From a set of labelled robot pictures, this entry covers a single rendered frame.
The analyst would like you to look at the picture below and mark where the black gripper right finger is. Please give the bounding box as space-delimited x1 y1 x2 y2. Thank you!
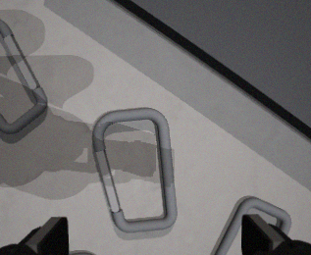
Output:
241 214 311 255

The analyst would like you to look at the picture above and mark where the grey tray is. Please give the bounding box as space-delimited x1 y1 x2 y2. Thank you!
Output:
114 0 311 139

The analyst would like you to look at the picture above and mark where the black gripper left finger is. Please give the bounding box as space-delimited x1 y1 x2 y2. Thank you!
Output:
0 217 69 255

